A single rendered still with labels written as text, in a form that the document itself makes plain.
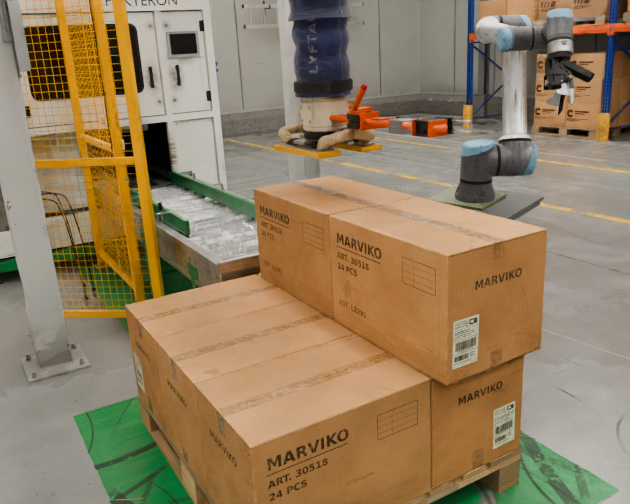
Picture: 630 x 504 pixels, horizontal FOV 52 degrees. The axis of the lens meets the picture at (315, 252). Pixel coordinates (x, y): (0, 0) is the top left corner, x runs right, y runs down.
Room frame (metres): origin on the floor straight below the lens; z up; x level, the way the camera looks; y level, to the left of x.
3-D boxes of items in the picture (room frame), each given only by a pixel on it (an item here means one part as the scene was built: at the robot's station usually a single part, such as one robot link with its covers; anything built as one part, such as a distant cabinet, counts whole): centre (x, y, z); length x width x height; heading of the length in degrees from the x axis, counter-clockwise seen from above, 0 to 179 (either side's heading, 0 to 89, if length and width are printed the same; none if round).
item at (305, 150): (2.48, 0.01, 1.14); 0.34 x 0.10 x 0.05; 32
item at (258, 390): (2.17, 0.06, 0.34); 1.20 x 1.00 x 0.40; 30
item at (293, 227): (2.53, -0.08, 0.74); 0.60 x 0.40 x 0.40; 30
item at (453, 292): (2.00, -0.38, 0.74); 0.60 x 0.40 x 0.40; 31
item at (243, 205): (4.35, 0.66, 0.60); 1.60 x 0.10 x 0.09; 30
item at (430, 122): (2.01, -0.38, 1.24); 0.08 x 0.07 x 0.05; 32
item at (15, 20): (3.09, 1.29, 1.62); 0.20 x 0.05 x 0.30; 30
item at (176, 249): (3.75, 1.00, 0.50); 2.31 x 0.05 x 0.19; 30
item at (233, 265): (2.90, 0.13, 0.58); 0.70 x 0.03 x 0.06; 120
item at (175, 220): (4.09, 1.12, 0.60); 1.60 x 0.10 x 0.09; 30
